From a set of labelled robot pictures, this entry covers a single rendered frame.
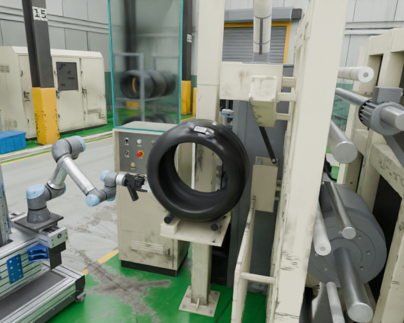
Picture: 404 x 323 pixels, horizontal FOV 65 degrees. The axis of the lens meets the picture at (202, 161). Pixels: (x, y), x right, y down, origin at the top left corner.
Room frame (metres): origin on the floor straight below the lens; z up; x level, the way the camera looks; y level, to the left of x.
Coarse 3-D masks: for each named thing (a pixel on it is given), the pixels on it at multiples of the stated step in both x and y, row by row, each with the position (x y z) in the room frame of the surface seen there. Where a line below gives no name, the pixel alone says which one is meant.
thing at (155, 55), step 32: (128, 0) 2.42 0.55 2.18; (160, 0) 2.37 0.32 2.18; (128, 32) 2.42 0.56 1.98; (160, 32) 2.37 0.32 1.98; (128, 64) 2.43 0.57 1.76; (160, 64) 2.37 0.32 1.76; (128, 96) 2.43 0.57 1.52; (160, 96) 2.37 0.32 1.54; (128, 128) 2.42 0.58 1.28; (160, 128) 2.37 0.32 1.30
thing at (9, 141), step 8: (0, 136) 5.91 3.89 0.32; (8, 136) 5.95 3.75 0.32; (16, 136) 6.13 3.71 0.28; (24, 136) 6.33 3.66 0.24; (0, 144) 5.79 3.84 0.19; (8, 144) 5.94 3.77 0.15; (16, 144) 6.11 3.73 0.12; (24, 144) 6.30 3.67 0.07; (0, 152) 5.80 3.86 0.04; (8, 152) 5.91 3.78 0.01
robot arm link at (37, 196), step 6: (30, 186) 1.97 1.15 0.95; (36, 186) 1.97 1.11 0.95; (42, 186) 1.97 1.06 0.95; (30, 192) 1.91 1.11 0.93; (36, 192) 1.91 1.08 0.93; (42, 192) 1.94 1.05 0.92; (48, 192) 1.99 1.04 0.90; (30, 198) 1.90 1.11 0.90; (36, 198) 1.91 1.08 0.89; (42, 198) 1.94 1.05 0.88; (48, 198) 1.98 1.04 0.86; (30, 204) 1.90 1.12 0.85; (36, 204) 1.91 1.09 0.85; (42, 204) 1.93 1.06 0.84
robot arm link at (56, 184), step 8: (72, 136) 2.01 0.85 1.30; (72, 144) 1.93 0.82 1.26; (80, 144) 1.98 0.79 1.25; (72, 152) 1.92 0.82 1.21; (80, 152) 2.00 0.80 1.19; (56, 168) 2.00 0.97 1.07; (56, 176) 2.01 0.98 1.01; (64, 176) 2.02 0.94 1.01; (48, 184) 2.02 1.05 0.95; (56, 184) 2.02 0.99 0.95; (64, 184) 2.09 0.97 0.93; (56, 192) 2.04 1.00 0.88; (64, 192) 2.11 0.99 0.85
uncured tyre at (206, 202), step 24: (192, 120) 1.79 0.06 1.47; (168, 144) 1.65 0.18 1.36; (216, 144) 1.59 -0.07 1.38; (240, 144) 1.74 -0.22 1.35; (168, 168) 1.94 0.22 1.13; (240, 168) 1.59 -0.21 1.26; (168, 192) 1.84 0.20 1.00; (192, 192) 1.90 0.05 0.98; (216, 192) 1.87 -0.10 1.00; (240, 192) 1.59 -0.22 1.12; (192, 216) 1.62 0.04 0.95; (216, 216) 1.60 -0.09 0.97
